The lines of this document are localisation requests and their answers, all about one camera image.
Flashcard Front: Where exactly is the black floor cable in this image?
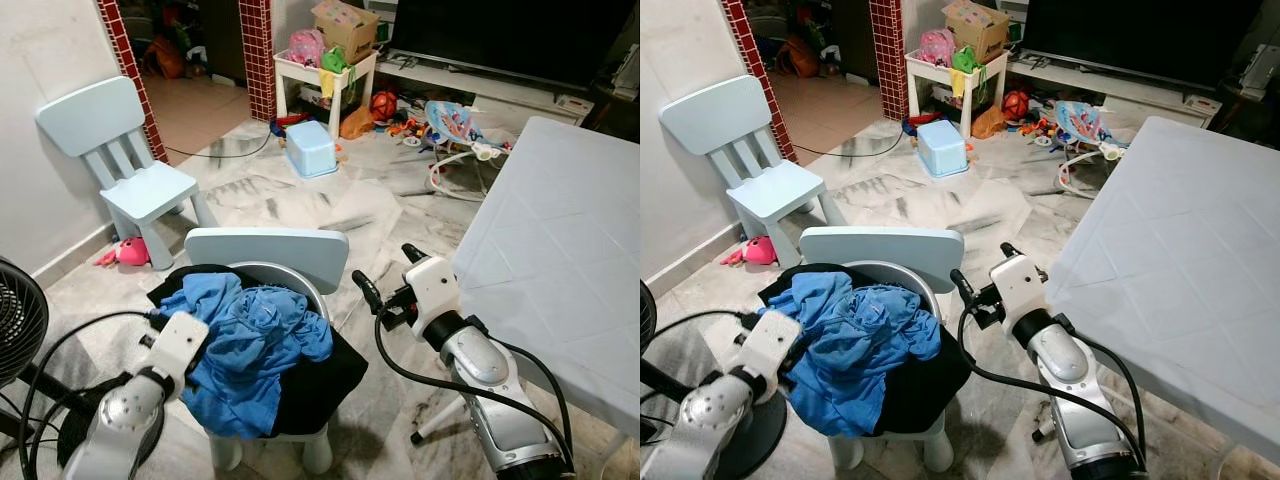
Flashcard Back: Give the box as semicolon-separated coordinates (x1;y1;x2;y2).
165;125;276;161
795;125;906;161

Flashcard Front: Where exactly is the colourful baby bouncer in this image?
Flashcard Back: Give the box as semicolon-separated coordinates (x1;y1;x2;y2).
1052;100;1131;196
422;100;513;201

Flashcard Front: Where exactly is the light blue plastic bin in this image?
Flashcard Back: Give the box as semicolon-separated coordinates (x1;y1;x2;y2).
915;120;971;179
283;120;339;179

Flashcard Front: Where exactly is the brown cardboard box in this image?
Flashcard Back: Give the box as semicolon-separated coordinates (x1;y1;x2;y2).
310;0;381;66
942;0;1011;63

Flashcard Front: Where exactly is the blue shirt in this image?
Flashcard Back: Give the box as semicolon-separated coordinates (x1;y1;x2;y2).
765;270;943;438
183;272;336;441

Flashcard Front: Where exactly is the white television console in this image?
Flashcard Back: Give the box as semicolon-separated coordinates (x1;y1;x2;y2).
375;55;601;126
1005;55;1226;121

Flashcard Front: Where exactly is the black garment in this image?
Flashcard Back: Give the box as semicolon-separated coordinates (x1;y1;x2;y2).
757;263;973;436
148;263;369;441

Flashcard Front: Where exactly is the pink bag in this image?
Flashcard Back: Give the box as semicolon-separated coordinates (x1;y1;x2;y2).
920;28;956;69
288;28;326;69

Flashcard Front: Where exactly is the long black left arm cable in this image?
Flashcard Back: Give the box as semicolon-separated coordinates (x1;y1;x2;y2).
640;310;766;441
18;310;166;480

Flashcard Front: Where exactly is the black television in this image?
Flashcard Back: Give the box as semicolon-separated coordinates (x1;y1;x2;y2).
388;0;638;93
1020;0;1263;93

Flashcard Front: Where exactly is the pale blue kids chair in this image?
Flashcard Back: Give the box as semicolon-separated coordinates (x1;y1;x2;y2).
185;228;351;476
800;225;966;473
35;75;216;271
660;75;846;266

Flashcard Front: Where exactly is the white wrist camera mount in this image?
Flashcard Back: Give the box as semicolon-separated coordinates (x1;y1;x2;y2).
735;310;803;396
150;312;213;396
990;253;1046;326
405;255;461;336

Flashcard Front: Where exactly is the small white kids table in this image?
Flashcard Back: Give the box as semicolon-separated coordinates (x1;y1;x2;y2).
905;48;1009;139
273;48;379;141

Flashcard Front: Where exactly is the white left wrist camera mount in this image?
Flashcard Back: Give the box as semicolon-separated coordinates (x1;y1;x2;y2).
150;312;213;396
735;310;803;396

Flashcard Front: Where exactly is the pink toy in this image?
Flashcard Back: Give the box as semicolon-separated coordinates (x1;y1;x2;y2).
722;235;779;267
95;237;151;268

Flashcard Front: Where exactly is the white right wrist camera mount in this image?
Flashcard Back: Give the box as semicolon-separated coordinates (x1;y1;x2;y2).
405;255;461;336
990;253;1046;326

